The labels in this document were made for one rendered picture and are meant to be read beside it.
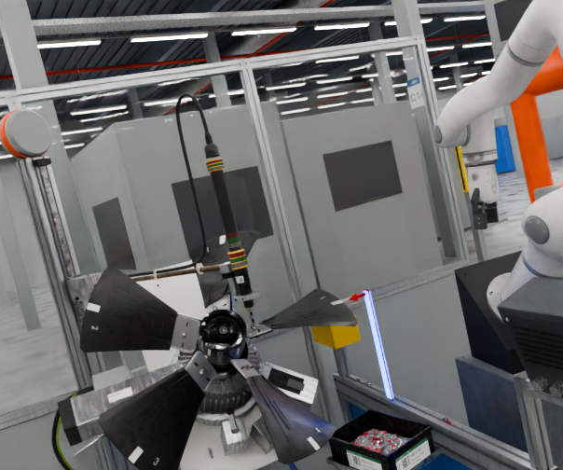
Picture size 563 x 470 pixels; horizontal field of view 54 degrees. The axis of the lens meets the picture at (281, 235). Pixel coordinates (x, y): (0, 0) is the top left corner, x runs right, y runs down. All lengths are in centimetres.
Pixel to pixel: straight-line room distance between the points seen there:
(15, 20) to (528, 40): 507
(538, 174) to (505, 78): 390
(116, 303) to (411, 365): 152
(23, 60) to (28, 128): 381
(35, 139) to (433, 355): 186
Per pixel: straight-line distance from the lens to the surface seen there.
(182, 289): 180
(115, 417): 132
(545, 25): 126
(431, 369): 268
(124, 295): 148
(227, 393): 150
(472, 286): 164
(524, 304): 108
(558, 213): 130
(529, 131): 518
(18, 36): 582
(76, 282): 187
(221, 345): 139
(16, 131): 194
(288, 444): 132
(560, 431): 161
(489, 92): 139
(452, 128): 142
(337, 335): 183
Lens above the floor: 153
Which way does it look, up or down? 5 degrees down
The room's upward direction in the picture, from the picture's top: 13 degrees counter-clockwise
